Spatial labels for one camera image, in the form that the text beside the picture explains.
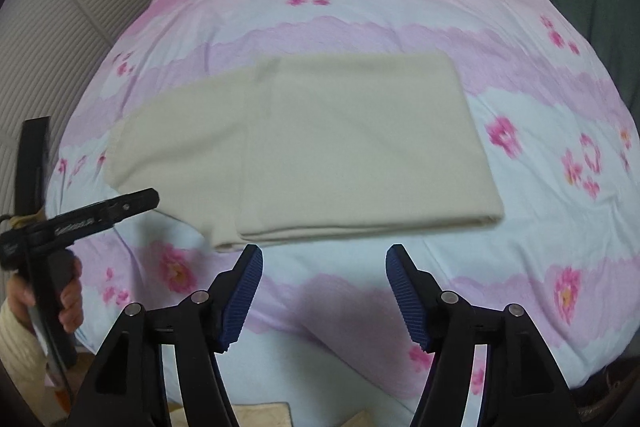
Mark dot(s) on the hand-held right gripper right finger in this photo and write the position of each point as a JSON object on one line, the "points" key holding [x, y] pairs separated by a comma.
{"points": [[407, 302]]}

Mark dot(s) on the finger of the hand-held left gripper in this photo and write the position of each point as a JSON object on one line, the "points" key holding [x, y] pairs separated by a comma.
{"points": [[132, 203]]}

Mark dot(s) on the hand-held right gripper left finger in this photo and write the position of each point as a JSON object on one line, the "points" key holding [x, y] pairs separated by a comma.
{"points": [[242, 302]]}

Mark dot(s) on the cream pants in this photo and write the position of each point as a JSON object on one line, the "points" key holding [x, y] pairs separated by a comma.
{"points": [[350, 147]]}

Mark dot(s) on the person's left forearm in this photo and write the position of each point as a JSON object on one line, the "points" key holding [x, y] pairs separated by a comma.
{"points": [[20, 357]]}

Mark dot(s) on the person's left hand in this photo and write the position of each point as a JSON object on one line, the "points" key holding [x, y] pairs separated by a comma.
{"points": [[74, 302]]}

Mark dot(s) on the white louvered wardrobe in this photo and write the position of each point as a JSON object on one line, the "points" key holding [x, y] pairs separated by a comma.
{"points": [[55, 47]]}

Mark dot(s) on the pink floral duvet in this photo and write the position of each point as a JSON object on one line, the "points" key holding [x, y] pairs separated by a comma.
{"points": [[350, 7]]}

